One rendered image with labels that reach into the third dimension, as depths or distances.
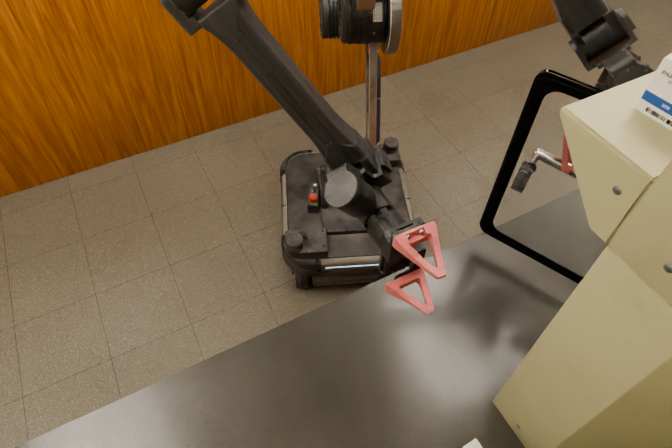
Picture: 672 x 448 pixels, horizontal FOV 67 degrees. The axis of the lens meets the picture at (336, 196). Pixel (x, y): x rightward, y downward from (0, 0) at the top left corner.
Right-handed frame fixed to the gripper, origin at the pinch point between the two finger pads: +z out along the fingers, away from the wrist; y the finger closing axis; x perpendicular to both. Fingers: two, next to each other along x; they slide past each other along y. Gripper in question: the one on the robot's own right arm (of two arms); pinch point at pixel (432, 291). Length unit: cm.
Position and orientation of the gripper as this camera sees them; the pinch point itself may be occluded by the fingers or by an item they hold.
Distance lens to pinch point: 74.1
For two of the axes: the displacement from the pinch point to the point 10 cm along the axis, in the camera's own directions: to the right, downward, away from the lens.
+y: 0.2, -6.6, -7.5
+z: 4.5, 6.8, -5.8
